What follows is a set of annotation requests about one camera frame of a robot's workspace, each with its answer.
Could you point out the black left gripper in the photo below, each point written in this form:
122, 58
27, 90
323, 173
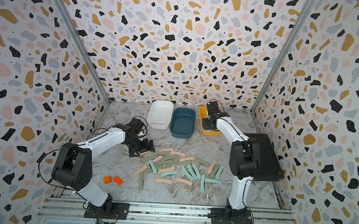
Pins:
145, 148

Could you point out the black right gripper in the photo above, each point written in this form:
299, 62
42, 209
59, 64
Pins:
204, 125

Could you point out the pink knife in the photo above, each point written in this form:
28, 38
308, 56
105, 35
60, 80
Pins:
142, 169
210, 169
187, 182
165, 149
163, 180
186, 159

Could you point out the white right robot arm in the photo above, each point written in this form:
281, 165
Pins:
244, 158

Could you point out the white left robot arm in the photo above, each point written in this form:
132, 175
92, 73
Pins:
73, 167

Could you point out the yellow storage box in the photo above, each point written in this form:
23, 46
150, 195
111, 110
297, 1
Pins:
203, 122

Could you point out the white storage box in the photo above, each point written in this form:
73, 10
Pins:
160, 114

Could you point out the dark teal storage box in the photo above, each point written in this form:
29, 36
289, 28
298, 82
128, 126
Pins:
183, 123

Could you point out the pink knife top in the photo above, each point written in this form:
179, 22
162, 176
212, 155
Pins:
165, 149

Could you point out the mint knife centre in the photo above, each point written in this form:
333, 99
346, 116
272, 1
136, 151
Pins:
170, 173

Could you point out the green knife front left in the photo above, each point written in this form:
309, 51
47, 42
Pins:
140, 181

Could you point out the orange block large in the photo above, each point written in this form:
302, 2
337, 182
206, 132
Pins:
118, 180

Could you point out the mint knife right upright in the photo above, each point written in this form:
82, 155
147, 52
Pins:
219, 172

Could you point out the orange block small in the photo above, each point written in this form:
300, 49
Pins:
107, 179

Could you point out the mint knife vertical front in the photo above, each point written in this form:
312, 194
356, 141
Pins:
202, 183

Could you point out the mint knife horizontal right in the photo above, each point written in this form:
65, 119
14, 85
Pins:
215, 181

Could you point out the black case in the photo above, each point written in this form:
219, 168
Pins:
269, 168

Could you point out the aluminium frame post right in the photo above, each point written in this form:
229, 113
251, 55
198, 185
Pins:
283, 53

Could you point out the aluminium frame post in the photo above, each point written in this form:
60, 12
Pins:
283, 53
80, 47

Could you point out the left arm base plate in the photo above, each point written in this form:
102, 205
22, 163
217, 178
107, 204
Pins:
112, 210

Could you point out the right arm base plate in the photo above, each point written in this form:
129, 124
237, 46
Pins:
228, 216

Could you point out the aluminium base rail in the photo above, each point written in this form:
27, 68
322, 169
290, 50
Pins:
76, 211

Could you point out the aluminium frame post left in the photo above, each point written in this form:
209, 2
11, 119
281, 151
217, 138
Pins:
80, 47

